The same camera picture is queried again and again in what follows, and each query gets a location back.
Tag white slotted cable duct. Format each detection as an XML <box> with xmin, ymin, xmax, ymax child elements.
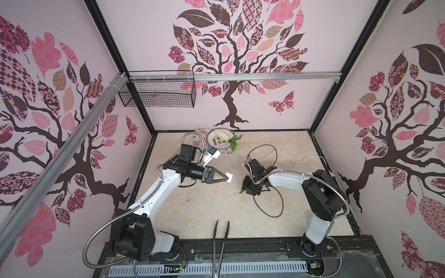
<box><xmin>107</xmin><ymin>261</ymin><xmax>308</xmax><ymax>278</ymax></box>

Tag dark grey charging cable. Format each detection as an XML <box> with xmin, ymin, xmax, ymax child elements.
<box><xmin>239</xmin><ymin>144</ymin><xmax>285</xmax><ymax>219</ymax></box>

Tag white power strip cord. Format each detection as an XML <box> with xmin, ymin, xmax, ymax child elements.
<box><xmin>257</xmin><ymin>149</ymin><xmax>331</xmax><ymax>174</ymax></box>

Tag black kitchen tongs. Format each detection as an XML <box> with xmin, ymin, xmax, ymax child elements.
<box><xmin>212</xmin><ymin>219</ymin><xmax>231</xmax><ymax>278</ymax></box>

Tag floral rectangular tray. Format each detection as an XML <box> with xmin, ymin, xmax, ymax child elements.
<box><xmin>191</xmin><ymin>128</ymin><xmax>233</xmax><ymax>155</ymax></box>

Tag toy bok choy vegetable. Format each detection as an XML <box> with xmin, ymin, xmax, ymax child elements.
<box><xmin>212</xmin><ymin>129</ymin><xmax>242</xmax><ymax>151</ymax></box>

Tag aluminium crossbar rail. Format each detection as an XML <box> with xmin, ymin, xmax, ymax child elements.
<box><xmin>129</xmin><ymin>72</ymin><xmax>342</xmax><ymax>82</ymax></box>

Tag black wire basket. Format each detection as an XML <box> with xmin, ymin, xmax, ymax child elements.
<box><xmin>119</xmin><ymin>69</ymin><xmax>197</xmax><ymax>108</ymax></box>

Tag aluminium side rail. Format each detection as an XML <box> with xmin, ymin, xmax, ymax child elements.
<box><xmin>1</xmin><ymin>73</ymin><xmax>127</xmax><ymax>258</ymax></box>

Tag floral ceramic plate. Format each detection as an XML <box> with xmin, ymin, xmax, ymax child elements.
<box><xmin>206</xmin><ymin>128</ymin><xmax>235</xmax><ymax>149</ymax></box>

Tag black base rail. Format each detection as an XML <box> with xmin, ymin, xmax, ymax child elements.
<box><xmin>100</xmin><ymin>236</ymin><xmax>380</xmax><ymax>265</ymax></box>

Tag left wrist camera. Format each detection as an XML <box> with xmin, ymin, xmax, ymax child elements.
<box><xmin>202</xmin><ymin>147</ymin><xmax>221</xmax><ymax>167</ymax></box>

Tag pink power strip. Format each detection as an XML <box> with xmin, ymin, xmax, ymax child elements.
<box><xmin>241</xmin><ymin>162</ymin><xmax>250</xmax><ymax>176</ymax></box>

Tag small silver mp3 player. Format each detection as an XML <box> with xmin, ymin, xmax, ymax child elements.
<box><xmin>225</xmin><ymin>173</ymin><xmax>233</xmax><ymax>183</ymax></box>

